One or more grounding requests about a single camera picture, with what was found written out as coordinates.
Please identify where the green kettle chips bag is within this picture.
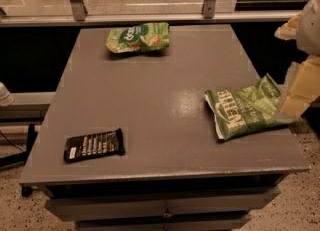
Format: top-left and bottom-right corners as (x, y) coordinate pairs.
(205, 74), (299, 140)

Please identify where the black rxbar chocolate bar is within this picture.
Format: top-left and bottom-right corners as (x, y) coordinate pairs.
(63, 129), (125, 163)

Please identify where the grey drawer cabinet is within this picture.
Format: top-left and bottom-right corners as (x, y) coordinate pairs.
(20, 25), (309, 231)

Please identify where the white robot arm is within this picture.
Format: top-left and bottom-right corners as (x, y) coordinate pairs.
(274, 0), (320, 120)

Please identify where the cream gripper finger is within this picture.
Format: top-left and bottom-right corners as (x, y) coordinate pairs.
(279, 55), (320, 118)
(274, 14), (301, 40)

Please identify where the green rice chip bag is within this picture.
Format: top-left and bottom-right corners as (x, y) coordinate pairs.
(105, 22), (170, 53)

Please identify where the metal railing frame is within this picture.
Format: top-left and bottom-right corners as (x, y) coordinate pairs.
(0, 0), (320, 28)

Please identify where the black stand with cable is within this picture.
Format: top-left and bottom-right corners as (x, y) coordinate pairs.
(0, 124), (38, 198)

